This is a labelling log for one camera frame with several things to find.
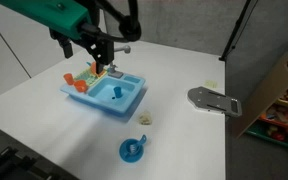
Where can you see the small blue cup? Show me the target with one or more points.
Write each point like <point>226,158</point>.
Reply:
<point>118,92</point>

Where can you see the orange toy cup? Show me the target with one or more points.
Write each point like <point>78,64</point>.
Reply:
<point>68,78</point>

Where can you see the orange toy bowl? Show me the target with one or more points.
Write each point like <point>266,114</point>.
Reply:
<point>81,86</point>

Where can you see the blue toy brush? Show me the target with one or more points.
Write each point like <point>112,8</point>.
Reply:
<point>133,147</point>

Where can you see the blue toy plate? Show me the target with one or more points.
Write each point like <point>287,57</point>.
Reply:
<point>130,159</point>

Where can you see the black tripod pole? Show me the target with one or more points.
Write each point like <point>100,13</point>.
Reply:
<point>235,30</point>

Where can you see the grey metal mounting plate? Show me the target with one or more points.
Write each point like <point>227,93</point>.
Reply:
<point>212,101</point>

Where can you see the light blue toy sink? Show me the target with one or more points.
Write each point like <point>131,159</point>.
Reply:
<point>101,95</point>

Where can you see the brown cardboard panel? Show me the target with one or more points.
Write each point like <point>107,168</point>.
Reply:
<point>265,94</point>

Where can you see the robot arm with teal housing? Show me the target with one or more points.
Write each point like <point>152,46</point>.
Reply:
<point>69,21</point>

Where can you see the yellow green dish rack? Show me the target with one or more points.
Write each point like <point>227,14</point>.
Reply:
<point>90,78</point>

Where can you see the orange toy plate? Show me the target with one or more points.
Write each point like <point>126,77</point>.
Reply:
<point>92,67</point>

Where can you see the cream crumpled sponge piece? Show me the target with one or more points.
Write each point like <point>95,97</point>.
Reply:
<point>145,118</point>

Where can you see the pale yellow sticker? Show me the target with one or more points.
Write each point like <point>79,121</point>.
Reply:
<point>210,84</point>

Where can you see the black equipment at table edge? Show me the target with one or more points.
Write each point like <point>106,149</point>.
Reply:
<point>13,167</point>

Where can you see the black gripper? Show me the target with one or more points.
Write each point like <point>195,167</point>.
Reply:
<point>102,50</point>

